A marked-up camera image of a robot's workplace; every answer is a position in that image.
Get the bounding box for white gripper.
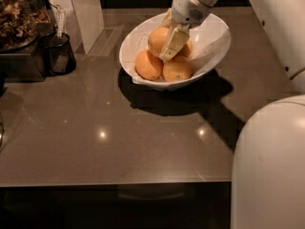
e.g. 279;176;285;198
159;0;212;61

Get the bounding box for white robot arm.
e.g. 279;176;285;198
161;0;305;229

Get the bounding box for top orange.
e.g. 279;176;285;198
148;28;169;57

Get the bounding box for orange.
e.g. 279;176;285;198
178;39;193;58
148;28;169;57
134;50;163;80
162;55;193;82

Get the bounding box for back right orange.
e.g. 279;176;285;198
178;39;193;58

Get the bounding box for white tilted bowl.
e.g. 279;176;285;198
118;10;233;92

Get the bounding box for front right orange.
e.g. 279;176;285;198
162;55;193;82

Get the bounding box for front left orange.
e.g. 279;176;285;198
134;50;163;80

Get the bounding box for white utensil in cup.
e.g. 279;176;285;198
52;5;66;38

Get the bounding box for black mesh cup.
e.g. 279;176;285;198
39;32;76;75

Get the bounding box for dark metal base box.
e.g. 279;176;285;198
0;42;46;83

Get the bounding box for glass jar of nuts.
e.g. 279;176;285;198
0;0;51;52

